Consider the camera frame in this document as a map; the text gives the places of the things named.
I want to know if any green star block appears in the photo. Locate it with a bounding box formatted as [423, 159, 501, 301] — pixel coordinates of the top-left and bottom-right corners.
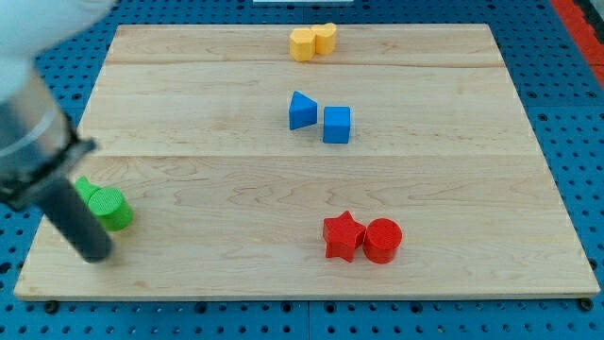
[74, 176, 101, 204]

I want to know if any red cylinder block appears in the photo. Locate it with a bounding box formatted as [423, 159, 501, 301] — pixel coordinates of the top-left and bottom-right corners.
[362, 218, 403, 264]

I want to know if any light wooden board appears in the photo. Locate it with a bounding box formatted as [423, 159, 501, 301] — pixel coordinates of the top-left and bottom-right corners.
[14, 24, 600, 301]

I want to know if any yellow heart block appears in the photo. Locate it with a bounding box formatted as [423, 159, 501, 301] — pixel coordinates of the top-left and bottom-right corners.
[310, 23, 338, 55]

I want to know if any green cylinder block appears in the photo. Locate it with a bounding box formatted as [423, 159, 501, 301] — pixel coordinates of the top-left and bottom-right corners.
[88, 187, 134, 231]

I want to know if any blue cube block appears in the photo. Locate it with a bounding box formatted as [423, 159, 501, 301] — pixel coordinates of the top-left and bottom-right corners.
[323, 106, 351, 144]

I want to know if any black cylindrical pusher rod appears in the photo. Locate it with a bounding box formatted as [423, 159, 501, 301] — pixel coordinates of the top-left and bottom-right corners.
[36, 178, 112, 263]

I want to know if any blue triangle block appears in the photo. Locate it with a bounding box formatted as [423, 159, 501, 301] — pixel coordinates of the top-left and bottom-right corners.
[288, 92, 318, 130]

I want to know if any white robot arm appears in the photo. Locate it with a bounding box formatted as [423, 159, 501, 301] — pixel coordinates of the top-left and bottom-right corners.
[1, 0, 113, 263]

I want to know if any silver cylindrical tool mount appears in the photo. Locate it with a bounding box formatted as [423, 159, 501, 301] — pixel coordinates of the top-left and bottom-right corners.
[1, 72, 96, 211]

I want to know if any yellow hexagon block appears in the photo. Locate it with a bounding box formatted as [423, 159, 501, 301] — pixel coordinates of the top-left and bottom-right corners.
[289, 27, 315, 62]

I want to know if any red star block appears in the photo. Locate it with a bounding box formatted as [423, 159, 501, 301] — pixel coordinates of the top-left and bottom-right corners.
[322, 211, 366, 263]

